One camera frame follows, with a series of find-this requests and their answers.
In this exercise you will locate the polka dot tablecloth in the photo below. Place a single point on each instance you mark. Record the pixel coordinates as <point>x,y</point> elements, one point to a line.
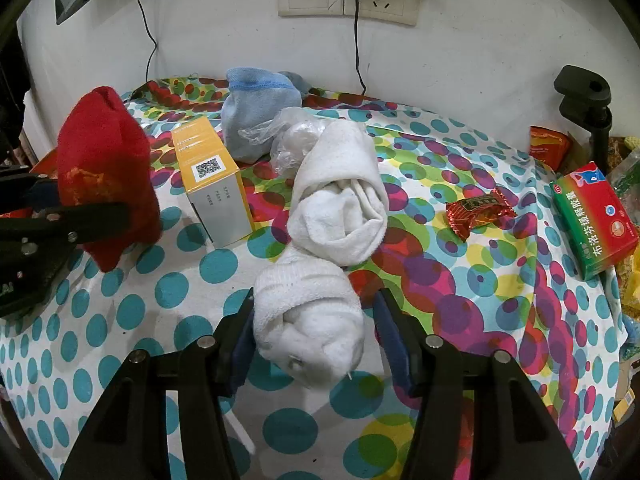
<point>150,285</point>

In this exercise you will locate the red towel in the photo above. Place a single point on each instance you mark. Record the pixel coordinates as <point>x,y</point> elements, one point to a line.
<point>105,150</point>

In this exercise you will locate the white towel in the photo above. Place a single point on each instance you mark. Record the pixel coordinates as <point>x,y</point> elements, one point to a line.
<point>340,200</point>

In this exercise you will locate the white sock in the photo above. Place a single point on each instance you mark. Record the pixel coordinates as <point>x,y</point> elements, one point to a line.
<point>305,310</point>

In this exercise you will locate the round red tray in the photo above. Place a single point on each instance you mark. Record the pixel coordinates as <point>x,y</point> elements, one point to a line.
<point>47,162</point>

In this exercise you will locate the blue towel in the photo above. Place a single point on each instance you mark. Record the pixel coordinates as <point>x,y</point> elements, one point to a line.
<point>250,110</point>

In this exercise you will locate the dark hanging cloth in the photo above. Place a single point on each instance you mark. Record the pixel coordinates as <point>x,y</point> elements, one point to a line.
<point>12,100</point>

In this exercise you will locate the black clamp stand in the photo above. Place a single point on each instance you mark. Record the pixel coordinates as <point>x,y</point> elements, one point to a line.
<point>585,92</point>

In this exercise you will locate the yellow packet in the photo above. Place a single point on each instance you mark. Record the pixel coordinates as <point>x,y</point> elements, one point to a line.
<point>631,282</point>

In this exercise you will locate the light blue sock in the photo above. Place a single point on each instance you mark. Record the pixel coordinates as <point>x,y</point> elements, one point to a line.
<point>296,82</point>

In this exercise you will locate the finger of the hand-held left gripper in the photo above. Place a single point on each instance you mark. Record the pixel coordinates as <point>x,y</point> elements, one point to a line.
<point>95,220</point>
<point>42,195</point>

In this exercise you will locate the green red snack packet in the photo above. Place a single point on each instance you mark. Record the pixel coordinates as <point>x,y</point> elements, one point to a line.
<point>595,225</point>

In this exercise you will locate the yellow medicine box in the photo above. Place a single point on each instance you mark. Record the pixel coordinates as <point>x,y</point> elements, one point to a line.
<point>210,175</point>

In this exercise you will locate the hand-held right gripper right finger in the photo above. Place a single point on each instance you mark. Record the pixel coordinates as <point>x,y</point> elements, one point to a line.
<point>395,350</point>

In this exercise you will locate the red wrapped candy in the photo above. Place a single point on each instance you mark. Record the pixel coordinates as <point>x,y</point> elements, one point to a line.
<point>477,210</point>

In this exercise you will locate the clear plastic bag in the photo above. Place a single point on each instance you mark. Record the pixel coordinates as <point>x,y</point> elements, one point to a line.
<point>290,142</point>

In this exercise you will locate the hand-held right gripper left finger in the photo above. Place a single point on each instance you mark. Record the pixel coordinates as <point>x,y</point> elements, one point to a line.
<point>241,355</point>

